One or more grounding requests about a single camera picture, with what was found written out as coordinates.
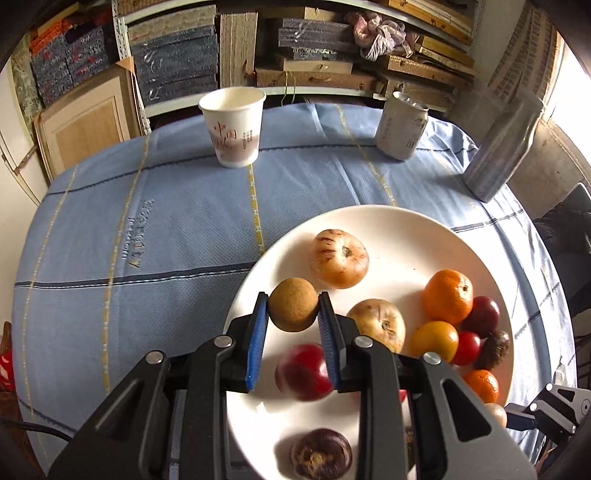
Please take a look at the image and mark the dark red plum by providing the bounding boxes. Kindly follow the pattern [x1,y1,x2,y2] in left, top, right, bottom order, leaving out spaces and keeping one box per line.
[459,296,501,340]

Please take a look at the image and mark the white paper cup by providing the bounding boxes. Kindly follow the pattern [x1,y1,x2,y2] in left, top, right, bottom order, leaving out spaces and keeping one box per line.
[198,88,266,168]

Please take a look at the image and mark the small orange mandarin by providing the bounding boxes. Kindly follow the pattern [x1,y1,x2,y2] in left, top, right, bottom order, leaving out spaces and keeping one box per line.
[462,369,500,404]

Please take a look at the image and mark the blue tablecloth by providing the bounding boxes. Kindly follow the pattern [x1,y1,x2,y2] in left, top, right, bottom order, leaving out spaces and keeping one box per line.
[11,102,578,467]

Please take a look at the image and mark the striped yellow apple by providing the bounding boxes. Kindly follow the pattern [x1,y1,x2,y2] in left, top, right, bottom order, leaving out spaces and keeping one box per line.
[310,228,370,290]
[346,298,407,355]

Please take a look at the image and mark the pink white cloth bundle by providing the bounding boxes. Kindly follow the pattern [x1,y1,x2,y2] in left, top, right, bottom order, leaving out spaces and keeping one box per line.
[346,11,419,61]

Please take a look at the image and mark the yellow-orange round fruit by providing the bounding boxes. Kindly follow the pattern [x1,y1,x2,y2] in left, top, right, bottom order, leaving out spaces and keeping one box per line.
[410,321,460,365]

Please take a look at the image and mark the black chair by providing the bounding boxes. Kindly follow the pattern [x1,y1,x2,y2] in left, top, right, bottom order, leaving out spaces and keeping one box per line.
[533,182,591,280]

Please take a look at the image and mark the white metal shelf rack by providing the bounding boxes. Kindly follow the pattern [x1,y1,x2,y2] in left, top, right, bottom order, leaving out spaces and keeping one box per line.
[111,0,476,134]

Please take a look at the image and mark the stack of blue orange boxes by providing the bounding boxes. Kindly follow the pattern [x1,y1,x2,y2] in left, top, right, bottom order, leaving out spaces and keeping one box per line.
[30,25,112,107]

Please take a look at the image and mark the upright woven straw boxes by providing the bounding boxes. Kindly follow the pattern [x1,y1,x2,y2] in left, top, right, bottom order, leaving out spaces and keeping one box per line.
[219,11,259,88]

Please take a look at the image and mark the green patterned box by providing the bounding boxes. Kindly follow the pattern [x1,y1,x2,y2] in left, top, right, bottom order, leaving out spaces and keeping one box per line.
[11,51,45,112]

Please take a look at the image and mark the red cherry tomato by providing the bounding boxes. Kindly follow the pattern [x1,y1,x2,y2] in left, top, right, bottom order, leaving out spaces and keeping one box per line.
[450,331,483,367]

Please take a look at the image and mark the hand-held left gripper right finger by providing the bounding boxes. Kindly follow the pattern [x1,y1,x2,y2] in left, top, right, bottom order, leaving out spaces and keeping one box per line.
[318,291,539,480]

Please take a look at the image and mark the small pale round fruit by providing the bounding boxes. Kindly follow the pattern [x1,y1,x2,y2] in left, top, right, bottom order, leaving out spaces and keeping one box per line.
[485,402,508,428]

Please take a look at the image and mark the black cable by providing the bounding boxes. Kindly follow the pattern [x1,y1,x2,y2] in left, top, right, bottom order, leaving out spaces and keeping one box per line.
[0,418,77,443]

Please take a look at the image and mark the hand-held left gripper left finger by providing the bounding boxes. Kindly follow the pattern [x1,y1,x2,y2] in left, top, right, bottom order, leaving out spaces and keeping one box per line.
[48,292,270,480]

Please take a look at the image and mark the stack of dark blue boxes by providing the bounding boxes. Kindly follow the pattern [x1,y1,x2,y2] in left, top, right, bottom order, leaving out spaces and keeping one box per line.
[127,18,219,107]
[279,18,356,52]

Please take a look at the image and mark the white plate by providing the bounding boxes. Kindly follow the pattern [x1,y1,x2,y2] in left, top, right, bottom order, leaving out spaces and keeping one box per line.
[223,204,514,480]

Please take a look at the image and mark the red object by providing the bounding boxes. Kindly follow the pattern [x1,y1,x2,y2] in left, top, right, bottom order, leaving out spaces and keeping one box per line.
[0,320,16,393]

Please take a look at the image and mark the round brown fruit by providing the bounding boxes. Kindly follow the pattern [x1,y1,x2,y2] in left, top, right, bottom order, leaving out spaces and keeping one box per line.
[268,277,320,332]

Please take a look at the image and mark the pile of flat tan boxes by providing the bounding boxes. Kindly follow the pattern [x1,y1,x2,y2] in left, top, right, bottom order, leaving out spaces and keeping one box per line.
[111,0,218,20]

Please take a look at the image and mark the dark brown dried fruit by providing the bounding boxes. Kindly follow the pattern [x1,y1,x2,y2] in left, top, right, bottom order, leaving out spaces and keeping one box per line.
[473,330,511,371]

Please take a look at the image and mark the wooden framed panel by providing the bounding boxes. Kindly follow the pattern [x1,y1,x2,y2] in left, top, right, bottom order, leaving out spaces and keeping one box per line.
[34,60,145,185]

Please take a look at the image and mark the pale drink can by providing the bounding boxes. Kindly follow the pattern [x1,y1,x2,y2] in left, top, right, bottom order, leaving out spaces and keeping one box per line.
[375,91,430,161]

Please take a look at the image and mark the dark purple mangosteen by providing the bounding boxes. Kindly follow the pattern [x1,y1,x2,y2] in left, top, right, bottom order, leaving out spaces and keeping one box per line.
[290,428,353,480]

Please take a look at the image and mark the silver foil pouch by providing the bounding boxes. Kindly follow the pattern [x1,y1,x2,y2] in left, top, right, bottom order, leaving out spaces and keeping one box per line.
[464,88,546,203]

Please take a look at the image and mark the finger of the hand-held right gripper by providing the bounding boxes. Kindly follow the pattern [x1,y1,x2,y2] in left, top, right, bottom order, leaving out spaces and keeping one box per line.
[505,382,591,437]

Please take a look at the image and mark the red apple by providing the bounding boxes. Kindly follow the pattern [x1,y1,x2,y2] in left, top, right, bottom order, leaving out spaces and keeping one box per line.
[274,343,334,402]

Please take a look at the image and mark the large orange mandarin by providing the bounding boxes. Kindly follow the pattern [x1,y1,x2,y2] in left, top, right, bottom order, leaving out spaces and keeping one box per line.
[423,270,475,326]

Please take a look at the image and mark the stack of woven straw boxes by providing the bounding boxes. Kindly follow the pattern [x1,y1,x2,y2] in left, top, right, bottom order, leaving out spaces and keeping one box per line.
[256,46,475,112]

